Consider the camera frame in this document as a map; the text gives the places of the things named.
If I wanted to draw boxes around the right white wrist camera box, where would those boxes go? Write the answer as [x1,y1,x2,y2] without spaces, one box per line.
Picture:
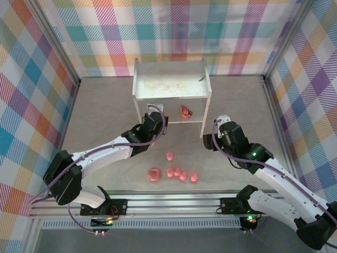
[215,114,230,126]

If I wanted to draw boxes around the yellow flower face toy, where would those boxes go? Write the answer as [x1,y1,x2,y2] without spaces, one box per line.
[180,104,194,120]

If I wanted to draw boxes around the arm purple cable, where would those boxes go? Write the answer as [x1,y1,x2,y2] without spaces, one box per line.
[212,118,337,234]
[27,104,169,235]

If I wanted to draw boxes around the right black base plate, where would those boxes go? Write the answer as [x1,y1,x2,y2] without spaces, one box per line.
[220,197,270,215]

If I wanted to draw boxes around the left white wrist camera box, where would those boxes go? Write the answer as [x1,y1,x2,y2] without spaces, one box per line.
[146,101,166,114]

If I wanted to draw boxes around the controller board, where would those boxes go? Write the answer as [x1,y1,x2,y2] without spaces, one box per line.
[91,216,117,228]
[241,215,258,230]

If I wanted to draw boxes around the left controller board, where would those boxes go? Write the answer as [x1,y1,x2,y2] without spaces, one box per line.
[91,216,117,228]

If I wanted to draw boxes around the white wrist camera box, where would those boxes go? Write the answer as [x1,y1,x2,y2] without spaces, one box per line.
[215,114,230,126]
[146,101,166,114]

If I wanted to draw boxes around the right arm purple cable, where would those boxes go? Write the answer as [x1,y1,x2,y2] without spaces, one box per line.
[212,118,337,234]

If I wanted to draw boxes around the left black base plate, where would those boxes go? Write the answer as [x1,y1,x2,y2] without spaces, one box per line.
[80,199,129,216]

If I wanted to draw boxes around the white two-tier shelf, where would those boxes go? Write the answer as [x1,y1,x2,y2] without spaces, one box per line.
[132,57,213,140]

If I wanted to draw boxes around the grey slotted cable duct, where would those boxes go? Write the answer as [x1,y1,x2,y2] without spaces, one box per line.
[42,218,242,230]

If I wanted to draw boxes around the right controller board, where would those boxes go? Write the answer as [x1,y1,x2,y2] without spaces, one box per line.
[241,215,258,230]

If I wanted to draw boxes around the pink donut toy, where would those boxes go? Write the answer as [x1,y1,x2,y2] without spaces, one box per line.
[147,168,162,182]

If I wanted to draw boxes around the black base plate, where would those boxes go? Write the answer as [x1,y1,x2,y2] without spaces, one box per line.
[80,199,129,216]
[220,197,270,215]

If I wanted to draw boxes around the aluminium mounting rail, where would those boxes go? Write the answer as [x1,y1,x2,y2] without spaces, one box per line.
[28,193,321,219]

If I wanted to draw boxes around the aluminium frame post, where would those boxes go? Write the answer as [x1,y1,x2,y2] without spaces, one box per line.
[25,0,82,87]
[262,0,316,82]

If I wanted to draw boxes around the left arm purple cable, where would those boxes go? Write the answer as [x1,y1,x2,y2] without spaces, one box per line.
[27,104,169,235]

